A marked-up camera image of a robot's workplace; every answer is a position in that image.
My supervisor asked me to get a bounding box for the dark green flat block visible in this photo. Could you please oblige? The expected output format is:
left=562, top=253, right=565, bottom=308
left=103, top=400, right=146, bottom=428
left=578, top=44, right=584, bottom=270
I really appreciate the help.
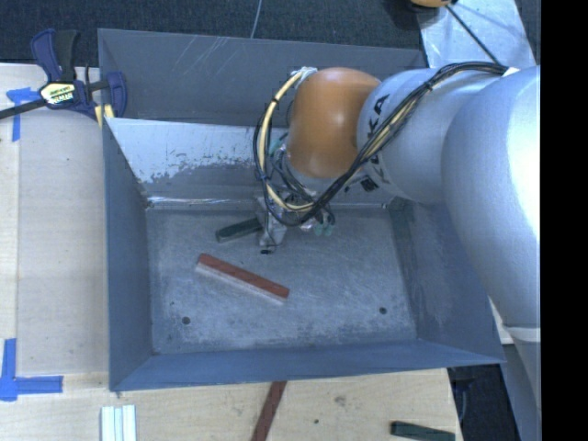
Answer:
left=390, top=421, right=457, bottom=441
left=215, top=217, right=265, bottom=244

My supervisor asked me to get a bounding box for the red-brown flat block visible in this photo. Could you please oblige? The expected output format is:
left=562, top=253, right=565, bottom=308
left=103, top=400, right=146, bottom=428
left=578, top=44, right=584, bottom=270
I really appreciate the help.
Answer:
left=250, top=380, right=288, bottom=441
left=194, top=253, right=291, bottom=307

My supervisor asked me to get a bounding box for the grey metal bin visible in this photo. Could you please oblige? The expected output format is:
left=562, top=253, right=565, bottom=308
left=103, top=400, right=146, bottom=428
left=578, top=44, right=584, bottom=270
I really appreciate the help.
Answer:
left=96, top=28, right=507, bottom=393

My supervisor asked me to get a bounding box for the pale wood board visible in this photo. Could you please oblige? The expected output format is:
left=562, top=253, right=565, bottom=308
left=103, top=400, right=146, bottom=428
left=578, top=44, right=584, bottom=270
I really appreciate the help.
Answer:
left=17, top=110, right=111, bottom=379

